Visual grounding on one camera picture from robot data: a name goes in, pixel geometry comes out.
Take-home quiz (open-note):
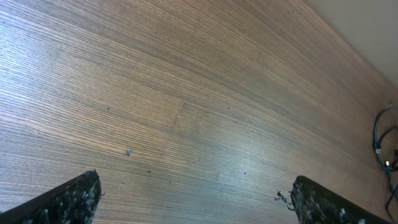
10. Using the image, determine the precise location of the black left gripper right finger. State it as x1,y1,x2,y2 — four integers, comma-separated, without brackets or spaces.
290,175,390,224

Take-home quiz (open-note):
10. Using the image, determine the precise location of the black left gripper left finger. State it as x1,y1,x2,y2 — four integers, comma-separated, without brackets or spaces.
1,170,102,224

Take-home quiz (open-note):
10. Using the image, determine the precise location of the black usb cable gold plug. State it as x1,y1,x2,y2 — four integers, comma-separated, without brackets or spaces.
372,101,398,223

